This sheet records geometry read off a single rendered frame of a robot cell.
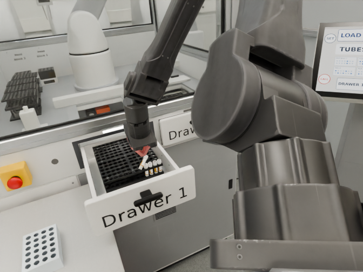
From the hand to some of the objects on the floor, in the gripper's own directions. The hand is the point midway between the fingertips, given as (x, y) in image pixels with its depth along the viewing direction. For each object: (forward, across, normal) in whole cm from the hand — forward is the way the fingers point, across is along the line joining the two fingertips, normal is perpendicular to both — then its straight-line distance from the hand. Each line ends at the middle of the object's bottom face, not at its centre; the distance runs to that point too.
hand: (142, 153), depth 75 cm
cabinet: (+110, +37, +6) cm, 117 cm away
